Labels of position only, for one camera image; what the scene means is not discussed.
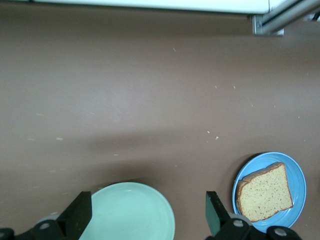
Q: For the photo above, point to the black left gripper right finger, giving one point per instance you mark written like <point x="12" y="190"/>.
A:
<point x="220" y="222"/>

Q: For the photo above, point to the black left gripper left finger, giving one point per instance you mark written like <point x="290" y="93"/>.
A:
<point x="75" y="220"/>

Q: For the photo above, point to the brown bread slice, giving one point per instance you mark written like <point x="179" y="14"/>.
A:
<point x="267" y="195"/>

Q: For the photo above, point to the pale green round plate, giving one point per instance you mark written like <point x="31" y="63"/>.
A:
<point x="130" y="210"/>

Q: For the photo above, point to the blue round plate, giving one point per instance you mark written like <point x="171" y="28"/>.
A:
<point x="298" y="180"/>

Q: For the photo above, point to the white bench panel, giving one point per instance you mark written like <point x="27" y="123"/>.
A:
<point x="150" y="5"/>

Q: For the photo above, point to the aluminium frame post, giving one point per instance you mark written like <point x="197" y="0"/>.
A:
<point x="275" y="22"/>

